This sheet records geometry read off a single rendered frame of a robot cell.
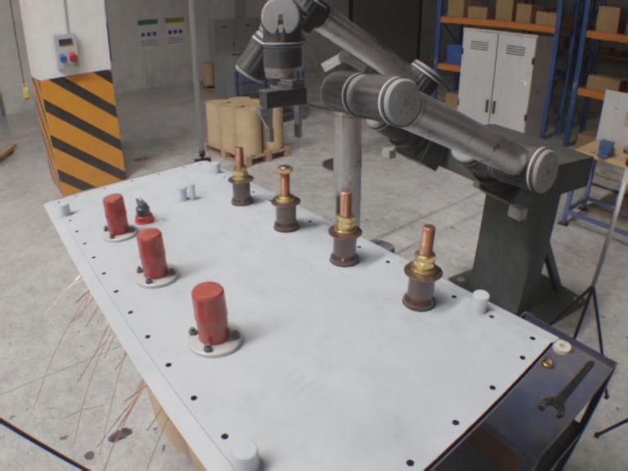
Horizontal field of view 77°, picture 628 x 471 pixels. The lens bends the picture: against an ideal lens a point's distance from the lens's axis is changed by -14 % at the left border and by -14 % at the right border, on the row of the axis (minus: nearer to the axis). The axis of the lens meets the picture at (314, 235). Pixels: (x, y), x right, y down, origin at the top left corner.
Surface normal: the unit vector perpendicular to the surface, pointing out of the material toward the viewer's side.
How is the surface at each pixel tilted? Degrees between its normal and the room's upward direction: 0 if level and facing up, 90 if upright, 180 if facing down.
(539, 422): 0
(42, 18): 90
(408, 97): 87
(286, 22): 90
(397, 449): 0
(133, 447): 0
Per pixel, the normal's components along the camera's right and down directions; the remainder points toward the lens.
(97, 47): 0.64, 0.35
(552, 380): 0.00, -0.89
